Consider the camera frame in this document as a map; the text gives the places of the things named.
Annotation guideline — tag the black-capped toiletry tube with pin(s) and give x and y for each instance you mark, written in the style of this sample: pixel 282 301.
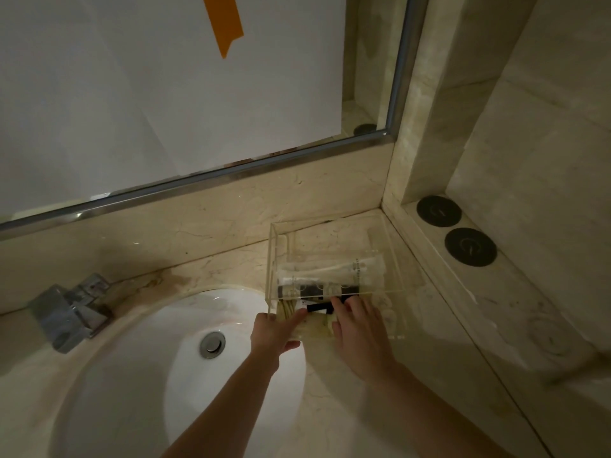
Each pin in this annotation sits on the black-capped toiletry tube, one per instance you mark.
pixel 320 308

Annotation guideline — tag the white sink basin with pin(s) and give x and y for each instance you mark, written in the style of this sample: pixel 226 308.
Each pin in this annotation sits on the white sink basin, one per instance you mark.
pixel 143 372

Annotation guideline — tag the person's left thumb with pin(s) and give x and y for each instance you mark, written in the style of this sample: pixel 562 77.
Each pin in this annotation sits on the person's left thumb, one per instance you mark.
pixel 291 347

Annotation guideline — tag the white paper sheet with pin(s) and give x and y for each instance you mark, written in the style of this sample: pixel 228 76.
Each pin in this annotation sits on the white paper sheet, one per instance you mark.
pixel 143 90

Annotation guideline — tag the chrome faucet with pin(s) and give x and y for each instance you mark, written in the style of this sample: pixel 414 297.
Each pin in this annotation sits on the chrome faucet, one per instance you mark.
pixel 69 312

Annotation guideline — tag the orange tape strip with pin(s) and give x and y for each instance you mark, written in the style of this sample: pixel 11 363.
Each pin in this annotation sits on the orange tape strip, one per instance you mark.
pixel 222 18

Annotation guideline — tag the person's right forearm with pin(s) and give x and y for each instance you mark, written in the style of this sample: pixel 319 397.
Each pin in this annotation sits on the person's right forearm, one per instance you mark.
pixel 429 419

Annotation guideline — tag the clear round coaster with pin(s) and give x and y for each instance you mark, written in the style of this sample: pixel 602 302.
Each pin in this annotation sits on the clear round coaster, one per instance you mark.
pixel 549 336

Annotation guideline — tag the clear acrylic tray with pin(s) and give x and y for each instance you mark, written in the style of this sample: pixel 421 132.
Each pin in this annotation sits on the clear acrylic tray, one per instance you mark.
pixel 334 243

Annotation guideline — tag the dark toiletry tube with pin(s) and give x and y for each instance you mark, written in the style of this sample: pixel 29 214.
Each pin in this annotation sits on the dark toiletry tube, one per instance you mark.
pixel 310 289

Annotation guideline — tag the chrome-framed mirror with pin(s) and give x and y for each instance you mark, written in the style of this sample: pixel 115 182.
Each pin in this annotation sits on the chrome-framed mirror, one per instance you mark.
pixel 363 52

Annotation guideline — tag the person's left hand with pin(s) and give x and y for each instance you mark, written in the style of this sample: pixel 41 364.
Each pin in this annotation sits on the person's left hand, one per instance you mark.
pixel 267 336

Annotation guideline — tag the white toiletry tube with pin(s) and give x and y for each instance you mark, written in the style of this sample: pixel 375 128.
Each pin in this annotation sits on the white toiletry tube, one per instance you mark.
pixel 329 269

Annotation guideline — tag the chrome sink drain stopper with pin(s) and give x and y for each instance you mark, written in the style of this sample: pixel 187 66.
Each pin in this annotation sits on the chrome sink drain stopper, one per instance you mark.
pixel 212 344

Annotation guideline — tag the black round coaster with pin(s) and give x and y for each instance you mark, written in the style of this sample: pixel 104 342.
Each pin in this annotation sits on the black round coaster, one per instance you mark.
pixel 470 247
pixel 438 211

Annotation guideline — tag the person's left forearm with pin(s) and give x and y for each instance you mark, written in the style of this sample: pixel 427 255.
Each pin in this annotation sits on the person's left forearm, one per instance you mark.
pixel 224 414

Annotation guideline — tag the person's right thumb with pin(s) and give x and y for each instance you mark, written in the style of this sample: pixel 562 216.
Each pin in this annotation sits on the person's right thumb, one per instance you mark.
pixel 338 312

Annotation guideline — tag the person's right hand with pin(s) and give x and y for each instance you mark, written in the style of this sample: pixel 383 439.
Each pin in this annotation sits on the person's right hand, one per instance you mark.
pixel 365 345

